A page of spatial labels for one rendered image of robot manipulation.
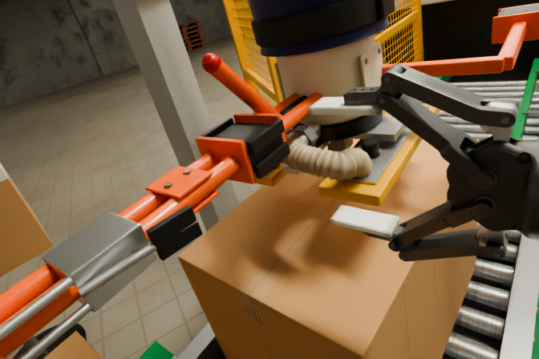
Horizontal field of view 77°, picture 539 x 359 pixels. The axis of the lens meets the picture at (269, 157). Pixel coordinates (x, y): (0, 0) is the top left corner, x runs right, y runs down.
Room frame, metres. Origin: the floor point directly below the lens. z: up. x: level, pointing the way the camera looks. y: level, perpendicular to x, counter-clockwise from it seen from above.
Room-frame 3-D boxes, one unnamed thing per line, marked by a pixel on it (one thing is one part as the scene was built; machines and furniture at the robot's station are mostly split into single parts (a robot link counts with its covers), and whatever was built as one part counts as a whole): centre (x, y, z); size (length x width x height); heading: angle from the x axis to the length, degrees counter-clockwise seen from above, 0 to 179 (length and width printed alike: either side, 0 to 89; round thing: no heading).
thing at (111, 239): (0.27, 0.18, 1.19); 0.07 x 0.07 x 0.04; 47
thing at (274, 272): (0.61, -0.12, 0.75); 0.60 x 0.40 x 0.40; 133
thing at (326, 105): (0.30, -0.08, 1.25); 0.07 x 0.03 x 0.01; 46
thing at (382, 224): (0.30, -0.08, 1.12); 0.07 x 0.03 x 0.01; 46
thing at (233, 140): (0.42, 0.03, 1.19); 0.10 x 0.08 x 0.06; 47
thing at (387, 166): (0.54, -0.21, 1.09); 0.34 x 0.10 x 0.05; 137
